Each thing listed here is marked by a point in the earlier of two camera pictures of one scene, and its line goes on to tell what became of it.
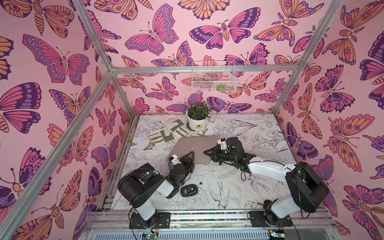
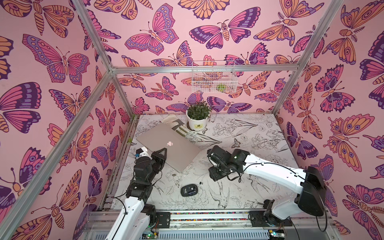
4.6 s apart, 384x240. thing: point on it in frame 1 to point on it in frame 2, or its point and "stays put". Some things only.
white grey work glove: [176, 125] stays put
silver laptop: [198, 144] to [180, 149]
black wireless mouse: [189, 190] stays put
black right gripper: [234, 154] to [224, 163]
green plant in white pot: [197, 115] stays put
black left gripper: [190, 165] to [158, 158]
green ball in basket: [221, 88] stays put
